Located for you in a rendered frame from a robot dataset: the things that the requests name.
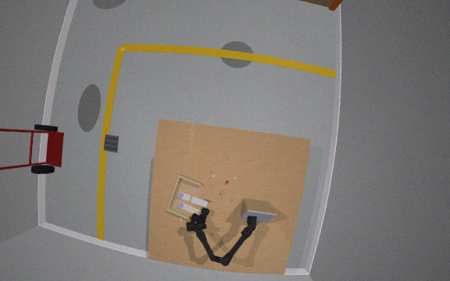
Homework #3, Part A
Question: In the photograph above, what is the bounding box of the light grey flat panel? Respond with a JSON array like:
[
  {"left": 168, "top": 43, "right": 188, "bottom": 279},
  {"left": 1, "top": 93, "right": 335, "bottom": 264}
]
[{"left": 195, "top": 197, "right": 208, "bottom": 207}]

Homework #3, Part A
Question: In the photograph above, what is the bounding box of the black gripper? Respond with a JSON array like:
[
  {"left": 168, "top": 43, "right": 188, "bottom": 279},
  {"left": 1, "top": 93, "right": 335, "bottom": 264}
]
[{"left": 198, "top": 208, "right": 209, "bottom": 222}]

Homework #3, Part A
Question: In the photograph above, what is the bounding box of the beige strip with blue dots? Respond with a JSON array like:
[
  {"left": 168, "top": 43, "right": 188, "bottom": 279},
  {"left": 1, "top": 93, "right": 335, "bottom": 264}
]
[{"left": 191, "top": 207, "right": 201, "bottom": 216}]

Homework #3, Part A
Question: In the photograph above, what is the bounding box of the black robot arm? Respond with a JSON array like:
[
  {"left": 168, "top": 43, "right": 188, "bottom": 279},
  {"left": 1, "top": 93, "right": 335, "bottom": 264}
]
[{"left": 187, "top": 213, "right": 257, "bottom": 266}]

